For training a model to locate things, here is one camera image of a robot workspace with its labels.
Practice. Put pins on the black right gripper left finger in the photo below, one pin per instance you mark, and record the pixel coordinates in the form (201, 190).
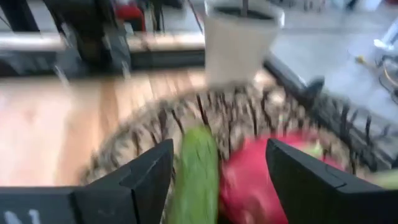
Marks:
(124, 199)

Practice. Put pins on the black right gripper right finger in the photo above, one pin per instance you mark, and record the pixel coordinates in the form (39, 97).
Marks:
(326, 202)

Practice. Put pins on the green cucumber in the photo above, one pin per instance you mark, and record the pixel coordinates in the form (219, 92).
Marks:
(196, 174)

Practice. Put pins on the black aluminium table frame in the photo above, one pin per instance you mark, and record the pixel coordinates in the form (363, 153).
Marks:
(168, 59)

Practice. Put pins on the red seat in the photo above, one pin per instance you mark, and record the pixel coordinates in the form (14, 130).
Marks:
(130, 15)

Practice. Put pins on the woven wicker placemat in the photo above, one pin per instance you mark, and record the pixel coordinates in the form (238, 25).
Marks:
(140, 137)

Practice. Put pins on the white plant pot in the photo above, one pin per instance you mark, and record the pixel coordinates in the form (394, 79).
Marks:
(236, 46)

